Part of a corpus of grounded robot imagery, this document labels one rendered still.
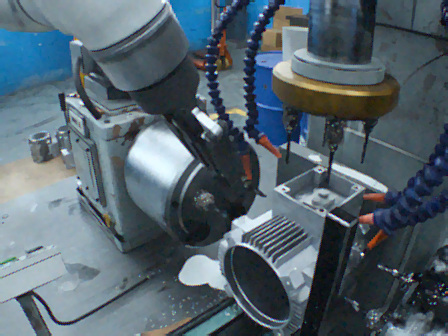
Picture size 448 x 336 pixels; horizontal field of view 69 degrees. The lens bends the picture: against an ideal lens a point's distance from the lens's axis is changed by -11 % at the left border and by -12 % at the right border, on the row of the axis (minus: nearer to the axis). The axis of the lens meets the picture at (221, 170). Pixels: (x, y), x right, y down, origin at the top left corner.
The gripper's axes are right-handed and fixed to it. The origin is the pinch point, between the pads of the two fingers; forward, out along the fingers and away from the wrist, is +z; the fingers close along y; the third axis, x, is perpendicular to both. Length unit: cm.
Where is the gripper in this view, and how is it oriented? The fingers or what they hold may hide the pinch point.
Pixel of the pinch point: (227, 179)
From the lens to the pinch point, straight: 51.4
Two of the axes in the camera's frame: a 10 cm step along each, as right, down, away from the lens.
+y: -6.3, -3.9, 6.7
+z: 3.8, 5.9, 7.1
